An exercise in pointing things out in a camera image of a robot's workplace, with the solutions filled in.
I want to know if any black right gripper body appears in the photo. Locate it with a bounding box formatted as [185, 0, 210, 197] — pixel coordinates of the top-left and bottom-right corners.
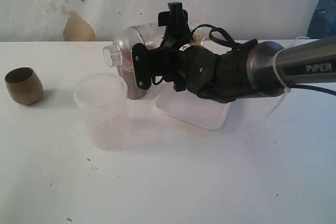
[151, 35, 189, 92]

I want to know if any clear dome shaker lid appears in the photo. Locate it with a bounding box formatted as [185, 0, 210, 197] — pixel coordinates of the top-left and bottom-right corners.
[103, 24, 156, 71]

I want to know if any clear plastic shaker cup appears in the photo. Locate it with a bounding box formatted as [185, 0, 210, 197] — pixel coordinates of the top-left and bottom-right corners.
[134, 23, 208, 49]

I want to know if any stainless steel cup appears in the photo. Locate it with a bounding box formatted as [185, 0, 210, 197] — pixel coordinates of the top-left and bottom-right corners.
[117, 67, 146, 100]

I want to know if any translucent plastic container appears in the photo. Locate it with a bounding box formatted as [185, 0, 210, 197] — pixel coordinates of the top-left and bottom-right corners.
[73, 72, 130, 151]

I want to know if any brown wooden cup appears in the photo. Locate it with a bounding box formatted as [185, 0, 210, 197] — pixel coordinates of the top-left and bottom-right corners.
[5, 67, 43, 105]

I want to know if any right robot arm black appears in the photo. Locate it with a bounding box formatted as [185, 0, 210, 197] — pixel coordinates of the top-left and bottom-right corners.
[131, 2, 335, 103]

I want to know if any white rectangular tray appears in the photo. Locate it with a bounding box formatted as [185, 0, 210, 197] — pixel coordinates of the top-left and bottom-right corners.
[153, 86, 232, 131]

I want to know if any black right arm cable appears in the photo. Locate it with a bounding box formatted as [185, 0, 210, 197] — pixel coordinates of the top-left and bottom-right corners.
[151, 24, 336, 96]

